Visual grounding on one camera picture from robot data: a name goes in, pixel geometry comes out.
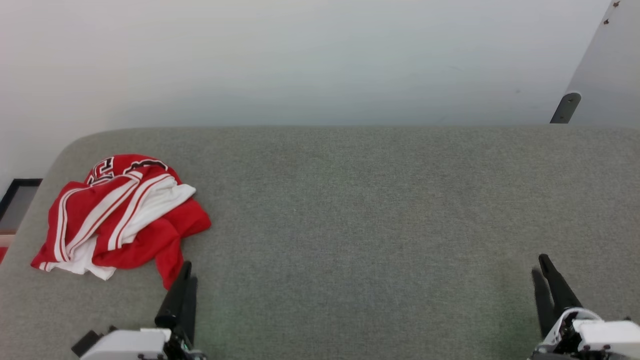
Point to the red white Bulls jersey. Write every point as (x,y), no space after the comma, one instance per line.
(150,235)

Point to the white slanted panel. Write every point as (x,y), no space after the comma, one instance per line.
(612,75)

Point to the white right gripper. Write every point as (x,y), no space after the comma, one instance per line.
(605,337)

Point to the dark framed panel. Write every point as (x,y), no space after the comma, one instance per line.
(25,182)

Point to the grey fabric sofa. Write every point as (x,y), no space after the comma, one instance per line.
(350,225)

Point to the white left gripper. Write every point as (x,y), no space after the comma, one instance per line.
(130,346)

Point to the grey metal bracket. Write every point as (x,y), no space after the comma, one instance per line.
(566,107)

